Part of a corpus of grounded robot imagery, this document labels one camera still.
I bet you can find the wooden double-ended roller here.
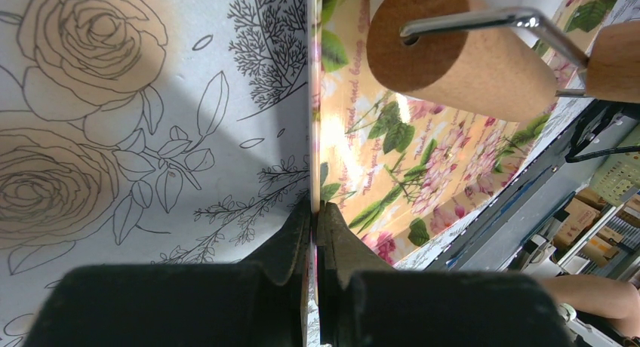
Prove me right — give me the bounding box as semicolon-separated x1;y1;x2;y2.
366;0;639;122

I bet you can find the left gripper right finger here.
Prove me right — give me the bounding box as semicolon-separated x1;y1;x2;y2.
315;202;571;346

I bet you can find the floral cutting board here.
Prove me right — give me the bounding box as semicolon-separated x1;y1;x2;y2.
307;0;629;347

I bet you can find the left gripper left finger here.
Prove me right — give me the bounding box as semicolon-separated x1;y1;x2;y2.
25;200;311;346

